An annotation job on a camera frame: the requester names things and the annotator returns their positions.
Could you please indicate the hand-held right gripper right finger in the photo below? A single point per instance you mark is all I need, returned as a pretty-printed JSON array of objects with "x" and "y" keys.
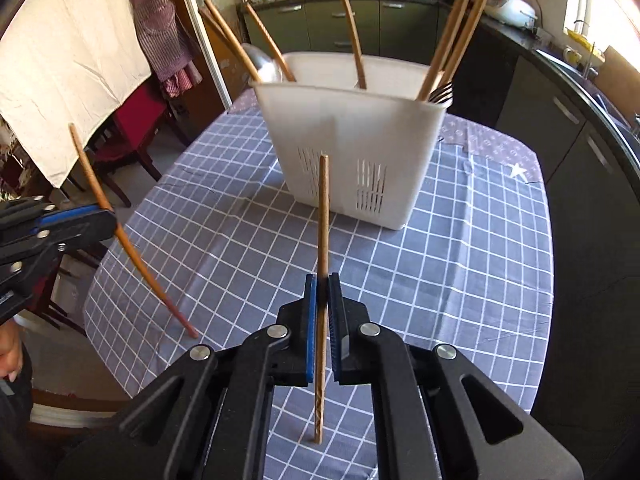
[{"x": 336, "y": 330}]

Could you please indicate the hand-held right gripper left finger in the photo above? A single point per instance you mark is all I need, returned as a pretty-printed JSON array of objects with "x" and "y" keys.
[{"x": 311, "y": 330}]

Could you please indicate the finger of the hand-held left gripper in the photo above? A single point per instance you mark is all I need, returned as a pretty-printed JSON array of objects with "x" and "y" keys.
[
  {"x": 80, "y": 235},
  {"x": 75, "y": 214}
]

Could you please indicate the ridged wooden chopstick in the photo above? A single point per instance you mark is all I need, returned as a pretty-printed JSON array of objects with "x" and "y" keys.
[{"x": 323, "y": 210}]

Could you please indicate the white plastic utensil holder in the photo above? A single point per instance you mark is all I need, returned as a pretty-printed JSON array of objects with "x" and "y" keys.
[{"x": 340, "y": 125}]

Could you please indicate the person's left hand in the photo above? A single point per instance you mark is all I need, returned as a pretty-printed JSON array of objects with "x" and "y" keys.
[{"x": 11, "y": 352}]

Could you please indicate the red chair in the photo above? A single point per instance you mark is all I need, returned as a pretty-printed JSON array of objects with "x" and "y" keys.
[{"x": 132, "y": 125}]

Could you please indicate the grey checked tablecloth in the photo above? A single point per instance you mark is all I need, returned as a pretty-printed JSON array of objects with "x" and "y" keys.
[{"x": 450, "y": 285}]

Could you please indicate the white bucket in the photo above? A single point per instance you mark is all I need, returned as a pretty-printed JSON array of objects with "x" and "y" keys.
[{"x": 75, "y": 412}]

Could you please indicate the white hanging cloth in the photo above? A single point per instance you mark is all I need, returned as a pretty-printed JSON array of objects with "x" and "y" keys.
[{"x": 65, "y": 60}]

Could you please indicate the checked apron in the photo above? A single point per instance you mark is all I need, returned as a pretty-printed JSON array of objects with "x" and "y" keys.
[{"x": 160, "y": 25}]

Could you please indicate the metal ladle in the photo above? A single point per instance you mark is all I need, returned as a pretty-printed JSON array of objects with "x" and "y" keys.
[{"x": 262, "y": 62}]

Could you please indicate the metal fork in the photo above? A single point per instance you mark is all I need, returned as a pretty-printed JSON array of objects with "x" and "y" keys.
[{"x": 442, "y": 92}]

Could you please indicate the white rice cooker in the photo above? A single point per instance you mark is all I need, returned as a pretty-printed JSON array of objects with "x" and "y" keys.
[{"x": 510, "y": 7}]

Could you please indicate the yellow cloth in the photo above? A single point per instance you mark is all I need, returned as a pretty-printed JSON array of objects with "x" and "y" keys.
[{"x": 575, "y": 36}]

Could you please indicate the wooden cutting board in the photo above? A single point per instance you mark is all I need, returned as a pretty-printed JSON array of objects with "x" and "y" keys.
[{"x": 620, "y": 70}]

